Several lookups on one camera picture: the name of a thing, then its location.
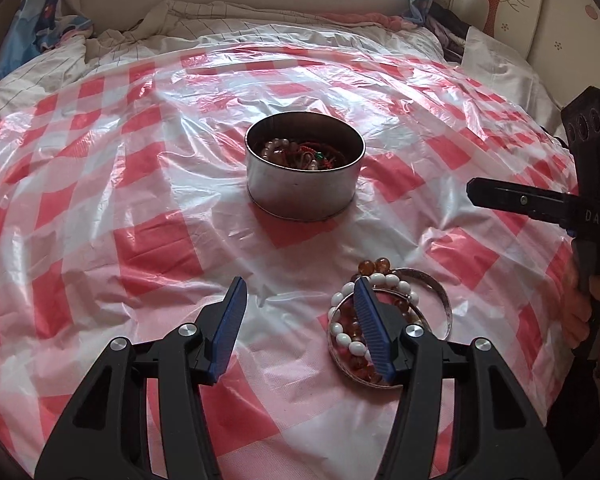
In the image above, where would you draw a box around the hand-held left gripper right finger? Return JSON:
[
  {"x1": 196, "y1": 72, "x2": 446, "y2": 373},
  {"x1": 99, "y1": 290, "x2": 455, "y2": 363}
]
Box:
[{"x1": 354, "y1": 276, "x2": 563, "y2": 480}]

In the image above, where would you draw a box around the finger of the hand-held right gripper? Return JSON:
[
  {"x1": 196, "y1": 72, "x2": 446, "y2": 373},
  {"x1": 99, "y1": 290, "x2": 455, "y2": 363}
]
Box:
[{"x1": 466, "y1": 177, "x2": 578, "y2": 233}]

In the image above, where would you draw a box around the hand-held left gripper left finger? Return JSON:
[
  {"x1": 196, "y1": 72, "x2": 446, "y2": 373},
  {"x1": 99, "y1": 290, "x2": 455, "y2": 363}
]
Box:
[{"x1": 34, "y1": 275, "x2": 248, "y2": 480}]

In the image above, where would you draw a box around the white bead bracelet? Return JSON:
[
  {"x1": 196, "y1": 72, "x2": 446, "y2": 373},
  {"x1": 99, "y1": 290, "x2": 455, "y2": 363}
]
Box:
[{"x1": 327, "y1": 272, "x2": 421, "y2": 358}]

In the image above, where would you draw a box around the thin metal bangle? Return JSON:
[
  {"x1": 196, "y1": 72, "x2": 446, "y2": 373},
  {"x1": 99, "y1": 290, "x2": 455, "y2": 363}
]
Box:
[{"x1": 327, "y1": 290, "x2": 433, "y2": 387}]

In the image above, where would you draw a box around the amber bead bracelet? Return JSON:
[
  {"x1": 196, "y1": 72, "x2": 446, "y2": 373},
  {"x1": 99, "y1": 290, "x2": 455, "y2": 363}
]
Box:
[{"x1": 337, "y1": 256, "x2": 421, "y2": 386}]

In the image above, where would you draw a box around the wide silver bangle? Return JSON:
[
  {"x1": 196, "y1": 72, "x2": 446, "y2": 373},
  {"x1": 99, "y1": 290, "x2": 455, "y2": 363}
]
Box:
[{"x1": 390, "y1": 267, "x2": 454, "y2": 341}]

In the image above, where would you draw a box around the round metal tin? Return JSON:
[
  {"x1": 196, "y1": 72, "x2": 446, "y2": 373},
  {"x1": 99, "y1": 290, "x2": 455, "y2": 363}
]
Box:
[{"x1": 244, "y1": 113, "x2": 366, "y2": 222}]

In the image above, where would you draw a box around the pile of mixed jewelry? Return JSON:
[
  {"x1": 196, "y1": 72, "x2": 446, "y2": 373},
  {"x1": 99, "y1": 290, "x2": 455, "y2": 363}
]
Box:
[{"x1": 255, "y1": 132, "x2": 361, "y2": 173}]

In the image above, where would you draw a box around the person's right hand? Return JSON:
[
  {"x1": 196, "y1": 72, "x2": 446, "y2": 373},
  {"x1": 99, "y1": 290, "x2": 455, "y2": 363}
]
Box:
[{"x1": 561, "y1": 255, "x2": 592, "y2": 356}]

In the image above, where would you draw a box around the white pillow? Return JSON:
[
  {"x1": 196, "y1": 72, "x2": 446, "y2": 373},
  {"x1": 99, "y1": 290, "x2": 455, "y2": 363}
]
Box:
[{"x1": 462, "y1": 25, "x2": 563, "y2": 136}]

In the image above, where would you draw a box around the red checkered plastic sheet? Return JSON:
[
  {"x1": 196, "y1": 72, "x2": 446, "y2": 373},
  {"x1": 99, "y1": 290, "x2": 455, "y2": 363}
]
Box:
[{"x1": 0, "y1": 45, "x2": 581, "y2": 480}]

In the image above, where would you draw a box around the dark cloth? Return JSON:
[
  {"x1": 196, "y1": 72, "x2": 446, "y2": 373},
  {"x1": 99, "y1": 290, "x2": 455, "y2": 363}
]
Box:
[{"x1": 427, "y1": 2, "x2": 473, "y2": 63}]

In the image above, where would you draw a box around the tree print headboard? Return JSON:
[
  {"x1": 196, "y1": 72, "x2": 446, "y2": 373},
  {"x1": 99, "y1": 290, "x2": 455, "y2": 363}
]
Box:
[{"x1": 445, "y1": 0, "x2": 600, "y2": 106}]

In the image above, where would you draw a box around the pink cloth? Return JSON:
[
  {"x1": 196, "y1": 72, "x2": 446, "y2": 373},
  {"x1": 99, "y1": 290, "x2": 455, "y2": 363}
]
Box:
[{"x1": 315, "y1": 10, "x2": 416, "y2": 31}]

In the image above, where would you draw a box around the blue cartoon print cloth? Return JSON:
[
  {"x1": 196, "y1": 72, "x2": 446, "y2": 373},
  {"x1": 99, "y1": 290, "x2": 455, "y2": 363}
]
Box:
[{"x1": 0, "y1": 0, "x2": 93, "y2": 81}]

